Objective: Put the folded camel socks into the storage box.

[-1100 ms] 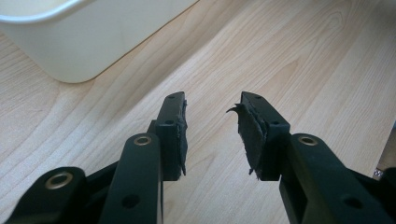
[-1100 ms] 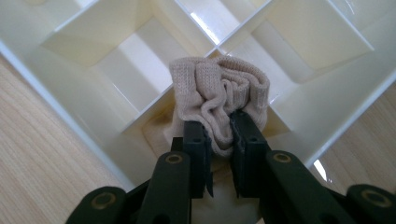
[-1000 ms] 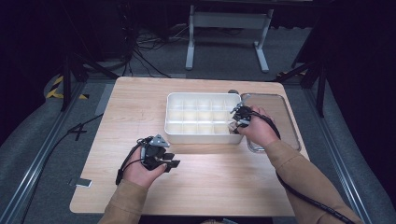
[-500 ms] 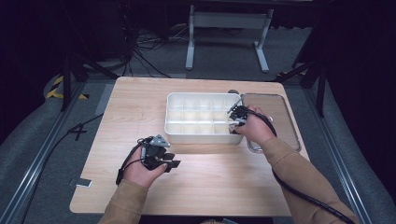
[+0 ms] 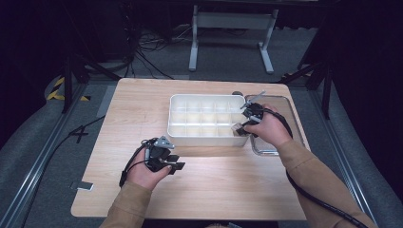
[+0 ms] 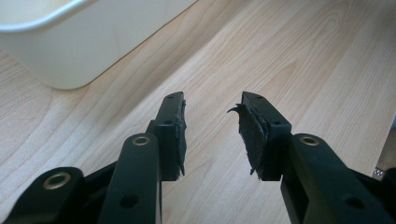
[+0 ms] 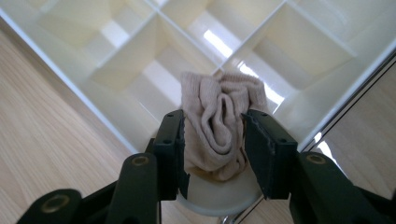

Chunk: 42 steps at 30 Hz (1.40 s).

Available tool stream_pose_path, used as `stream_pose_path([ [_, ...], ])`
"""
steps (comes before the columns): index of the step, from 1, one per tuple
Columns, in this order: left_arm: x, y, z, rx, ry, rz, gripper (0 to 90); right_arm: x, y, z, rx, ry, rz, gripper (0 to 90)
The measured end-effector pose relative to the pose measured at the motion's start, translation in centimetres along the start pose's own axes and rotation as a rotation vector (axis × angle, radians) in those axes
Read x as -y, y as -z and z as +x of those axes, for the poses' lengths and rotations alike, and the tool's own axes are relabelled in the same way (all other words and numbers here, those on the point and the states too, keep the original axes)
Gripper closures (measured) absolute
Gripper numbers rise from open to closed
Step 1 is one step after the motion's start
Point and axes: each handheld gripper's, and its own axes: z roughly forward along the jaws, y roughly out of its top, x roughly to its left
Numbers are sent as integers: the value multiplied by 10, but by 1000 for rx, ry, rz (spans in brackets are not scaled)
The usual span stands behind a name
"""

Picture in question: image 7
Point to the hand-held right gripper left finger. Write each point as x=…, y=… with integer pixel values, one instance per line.
x=169, y=155

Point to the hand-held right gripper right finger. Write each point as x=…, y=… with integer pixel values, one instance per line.
x=271, y=155

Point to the beige sock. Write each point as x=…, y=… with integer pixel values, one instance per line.
x=214, y=118

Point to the white divided storage box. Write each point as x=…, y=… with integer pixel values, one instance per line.
x=124, y=46

